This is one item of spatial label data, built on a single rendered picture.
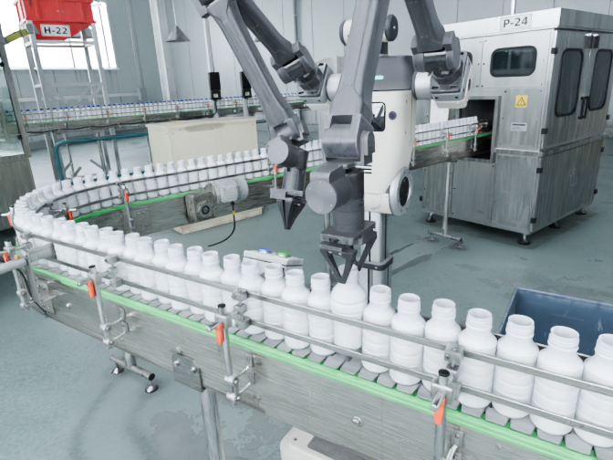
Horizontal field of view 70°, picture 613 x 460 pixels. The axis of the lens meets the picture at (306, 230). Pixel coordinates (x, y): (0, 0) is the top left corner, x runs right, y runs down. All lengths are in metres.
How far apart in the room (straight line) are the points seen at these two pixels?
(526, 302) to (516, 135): 3.11
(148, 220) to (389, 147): 1.46
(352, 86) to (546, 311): 0.90
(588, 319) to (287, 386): 0.84
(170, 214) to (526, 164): 3.13
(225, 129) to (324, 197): 4.49
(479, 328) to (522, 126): 3.69
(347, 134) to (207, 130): 4.35
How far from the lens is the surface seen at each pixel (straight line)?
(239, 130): 5.24
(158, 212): 2.44
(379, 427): 0.91
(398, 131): 1.35
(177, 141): 4.90
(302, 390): 0.97
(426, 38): 1.17
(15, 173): 6.09
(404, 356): 0.82
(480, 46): 4.58
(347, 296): 0.82
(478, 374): 0.79
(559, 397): 0.78
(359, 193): 0.76
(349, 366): 0.90
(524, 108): 4.36
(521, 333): 0.76
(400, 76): 1.41
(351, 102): 0.76
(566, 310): 1.41
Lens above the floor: 1.53
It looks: 18 degrees down
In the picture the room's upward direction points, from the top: 3 degrees counter-clockwise
